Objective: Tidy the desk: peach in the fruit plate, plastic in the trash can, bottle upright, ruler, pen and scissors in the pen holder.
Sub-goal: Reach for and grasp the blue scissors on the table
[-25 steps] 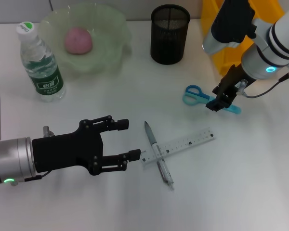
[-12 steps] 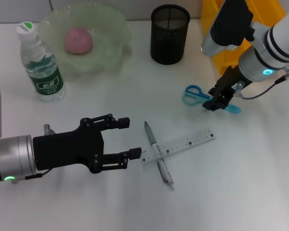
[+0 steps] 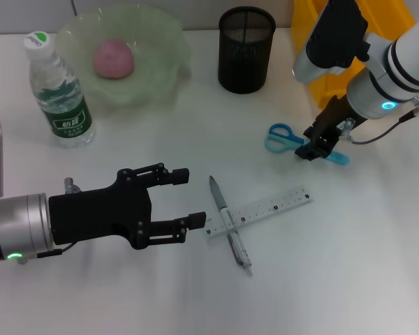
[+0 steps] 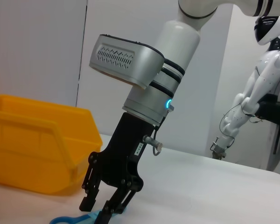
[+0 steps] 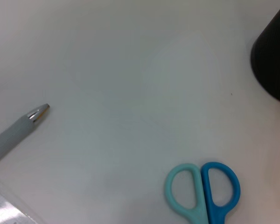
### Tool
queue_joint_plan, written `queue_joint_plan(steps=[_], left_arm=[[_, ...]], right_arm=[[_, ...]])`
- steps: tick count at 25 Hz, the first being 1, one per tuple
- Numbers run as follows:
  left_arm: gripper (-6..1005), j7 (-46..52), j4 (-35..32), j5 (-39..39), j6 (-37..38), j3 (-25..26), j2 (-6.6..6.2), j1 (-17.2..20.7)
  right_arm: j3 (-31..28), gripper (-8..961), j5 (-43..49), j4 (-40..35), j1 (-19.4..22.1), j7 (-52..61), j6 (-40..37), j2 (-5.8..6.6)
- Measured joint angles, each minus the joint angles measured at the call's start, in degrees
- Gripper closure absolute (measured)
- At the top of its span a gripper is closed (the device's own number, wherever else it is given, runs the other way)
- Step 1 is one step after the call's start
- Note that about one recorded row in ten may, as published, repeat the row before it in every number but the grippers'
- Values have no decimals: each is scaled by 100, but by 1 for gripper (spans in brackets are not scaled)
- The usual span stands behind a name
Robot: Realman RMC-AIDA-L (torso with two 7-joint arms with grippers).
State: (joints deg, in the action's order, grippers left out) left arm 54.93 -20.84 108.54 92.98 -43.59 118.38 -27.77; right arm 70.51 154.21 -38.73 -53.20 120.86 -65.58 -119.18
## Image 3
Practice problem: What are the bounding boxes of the blue scissors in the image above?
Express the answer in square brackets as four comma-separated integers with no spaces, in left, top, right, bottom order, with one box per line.
[264,123,351,166]

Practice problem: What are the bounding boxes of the gripper silver connector plug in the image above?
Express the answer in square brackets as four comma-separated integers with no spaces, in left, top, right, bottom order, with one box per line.
[63,177,82,195]
[338,117,358,141]

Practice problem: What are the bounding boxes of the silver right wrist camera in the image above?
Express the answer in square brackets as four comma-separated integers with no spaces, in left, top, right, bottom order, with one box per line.
[292,0,371,83]

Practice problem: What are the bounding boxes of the green translucent fruit bowl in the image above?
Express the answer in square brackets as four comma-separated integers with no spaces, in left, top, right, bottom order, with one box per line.
[55,3,193,110]

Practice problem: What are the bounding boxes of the green label water bottle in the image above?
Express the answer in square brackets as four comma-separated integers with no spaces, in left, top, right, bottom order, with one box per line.
[23,30,96,149]

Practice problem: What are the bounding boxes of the left gripper silver connector plug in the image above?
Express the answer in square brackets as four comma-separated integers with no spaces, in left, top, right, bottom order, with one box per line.
[63,177,82,195]

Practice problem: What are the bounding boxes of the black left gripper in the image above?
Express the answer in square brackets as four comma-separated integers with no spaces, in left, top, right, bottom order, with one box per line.
[48,162,207,251]

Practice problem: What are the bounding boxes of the black mesh pen holder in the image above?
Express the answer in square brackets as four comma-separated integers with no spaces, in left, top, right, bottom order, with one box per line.
[218,6,277,94]

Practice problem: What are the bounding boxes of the pink peach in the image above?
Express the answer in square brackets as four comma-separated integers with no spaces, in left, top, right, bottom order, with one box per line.
[92,39,134,80]

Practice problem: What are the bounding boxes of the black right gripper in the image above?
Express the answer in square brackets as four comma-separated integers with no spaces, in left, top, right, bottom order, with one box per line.
[294,94,368,162]

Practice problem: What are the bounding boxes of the yellow plastic storage bin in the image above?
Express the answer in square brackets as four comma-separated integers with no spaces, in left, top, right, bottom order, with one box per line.
[290,0,417,110]

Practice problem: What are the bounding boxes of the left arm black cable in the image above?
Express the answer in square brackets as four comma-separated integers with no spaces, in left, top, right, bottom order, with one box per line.
[19,242,78,265]

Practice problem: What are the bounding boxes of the grey white pen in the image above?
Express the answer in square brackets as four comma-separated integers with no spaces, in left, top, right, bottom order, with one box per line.
[208,175,254,277]

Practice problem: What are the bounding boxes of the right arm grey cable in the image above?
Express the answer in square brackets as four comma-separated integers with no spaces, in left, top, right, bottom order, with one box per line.
[347,104,419,146]

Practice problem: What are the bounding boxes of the clear plastic ruler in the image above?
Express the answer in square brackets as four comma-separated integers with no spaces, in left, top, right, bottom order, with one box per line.
[204,184,315,247]

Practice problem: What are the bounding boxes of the right gripper silver connector plug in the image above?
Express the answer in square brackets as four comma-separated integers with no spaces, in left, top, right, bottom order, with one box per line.
[338,117,358,141]

